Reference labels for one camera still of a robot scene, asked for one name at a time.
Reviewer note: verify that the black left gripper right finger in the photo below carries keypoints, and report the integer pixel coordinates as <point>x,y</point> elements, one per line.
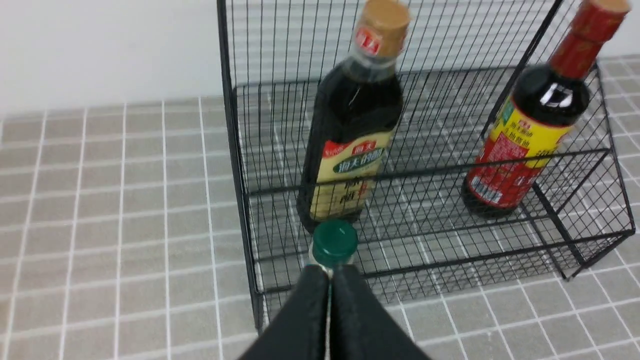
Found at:
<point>360,327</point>

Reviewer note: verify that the gold cap vinegar bottle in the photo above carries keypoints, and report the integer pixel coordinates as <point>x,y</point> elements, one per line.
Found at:
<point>356,110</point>

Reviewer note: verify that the black wire mesh rack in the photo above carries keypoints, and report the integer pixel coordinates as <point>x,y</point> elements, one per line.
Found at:
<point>416,237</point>

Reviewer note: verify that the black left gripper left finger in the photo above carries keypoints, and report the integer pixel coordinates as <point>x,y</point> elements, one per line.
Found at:
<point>298,331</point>

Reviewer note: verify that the grey checkered tablecloth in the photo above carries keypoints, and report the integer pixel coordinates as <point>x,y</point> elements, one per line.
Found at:
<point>121,240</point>

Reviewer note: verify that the green cap spice jar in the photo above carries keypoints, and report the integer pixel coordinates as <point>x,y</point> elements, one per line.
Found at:
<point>334,242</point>

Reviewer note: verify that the red label soy sauce bottle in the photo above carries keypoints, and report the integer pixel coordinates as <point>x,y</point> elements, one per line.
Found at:
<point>545,102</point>

